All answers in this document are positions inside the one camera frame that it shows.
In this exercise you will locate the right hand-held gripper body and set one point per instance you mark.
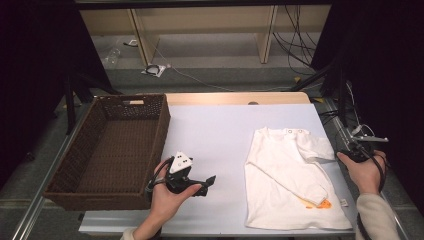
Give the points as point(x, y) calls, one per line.
point(361, 153)

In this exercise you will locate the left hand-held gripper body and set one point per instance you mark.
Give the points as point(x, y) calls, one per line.
point(180, 163)

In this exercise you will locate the brown woven basket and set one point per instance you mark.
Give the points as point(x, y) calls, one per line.
point(116, 150)

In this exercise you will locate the white baby shirt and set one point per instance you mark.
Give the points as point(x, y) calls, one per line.
point(283, 180)

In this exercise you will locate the person's right hand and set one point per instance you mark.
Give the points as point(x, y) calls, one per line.
point(366, 176)

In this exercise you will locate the person's left hand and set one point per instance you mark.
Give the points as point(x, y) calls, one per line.
point(166, 203)

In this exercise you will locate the white table sheet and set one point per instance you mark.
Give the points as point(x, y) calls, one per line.
point(216, 133)

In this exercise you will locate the black metal stand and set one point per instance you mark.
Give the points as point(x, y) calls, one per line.
point(343, 100)
point(69, 100)

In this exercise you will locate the black curtain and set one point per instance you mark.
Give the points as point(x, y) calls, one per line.
point(33, 66)
point(383, 66)

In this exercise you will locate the clear plastic bag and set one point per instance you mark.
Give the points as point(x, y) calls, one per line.
point(111, 56)

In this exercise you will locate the small white tag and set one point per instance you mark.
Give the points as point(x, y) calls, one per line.
point(132, 42)

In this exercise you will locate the beige wooden shelf unit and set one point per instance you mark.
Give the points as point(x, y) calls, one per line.
point(206, 20)

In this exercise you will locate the aluminium rail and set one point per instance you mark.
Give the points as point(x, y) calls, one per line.
point(28, 223)
point(333, 111)

